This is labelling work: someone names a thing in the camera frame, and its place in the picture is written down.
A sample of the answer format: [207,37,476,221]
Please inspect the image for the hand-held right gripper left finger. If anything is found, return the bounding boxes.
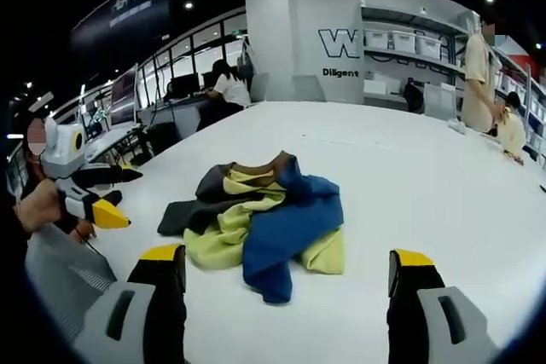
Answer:
[72,243,189,364]

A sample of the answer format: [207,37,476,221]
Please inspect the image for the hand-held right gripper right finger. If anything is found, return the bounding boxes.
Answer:
[386,247,501,364]

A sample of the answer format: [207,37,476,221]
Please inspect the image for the blue yellow grey garment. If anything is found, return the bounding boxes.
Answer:
[156,150,346,306]

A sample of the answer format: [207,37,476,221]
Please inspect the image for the person's left hand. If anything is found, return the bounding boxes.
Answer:
[14,177,66,234]

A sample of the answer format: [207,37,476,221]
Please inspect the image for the grey mesh chair back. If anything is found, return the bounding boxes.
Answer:
[24,222,119,342]

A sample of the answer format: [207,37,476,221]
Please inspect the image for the large display screen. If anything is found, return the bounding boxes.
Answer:
[107,64,141,127]

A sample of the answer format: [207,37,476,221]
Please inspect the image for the black computer monitor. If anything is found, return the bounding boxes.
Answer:
[169,72,201,97]

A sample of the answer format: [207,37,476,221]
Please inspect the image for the dark hanging banner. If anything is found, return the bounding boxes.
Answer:
[69,0,175,55]

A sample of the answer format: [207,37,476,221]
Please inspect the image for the grey office chair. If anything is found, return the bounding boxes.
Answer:
[421,82,458,123]
[291,74,328,104]

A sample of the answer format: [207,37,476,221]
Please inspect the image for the black office chair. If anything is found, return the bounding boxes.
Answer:
[402,82,426,114]

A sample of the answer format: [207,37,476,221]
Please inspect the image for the storage rack with bins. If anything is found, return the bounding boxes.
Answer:
[494,44,546,161]

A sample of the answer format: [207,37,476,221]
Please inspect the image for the white storage box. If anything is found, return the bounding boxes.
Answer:
[392,31,418,54]
[416,35,444,61]
[365,28,392,50]

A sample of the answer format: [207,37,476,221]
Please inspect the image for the white wall shelving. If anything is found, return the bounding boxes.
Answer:
[359,2,471,103]

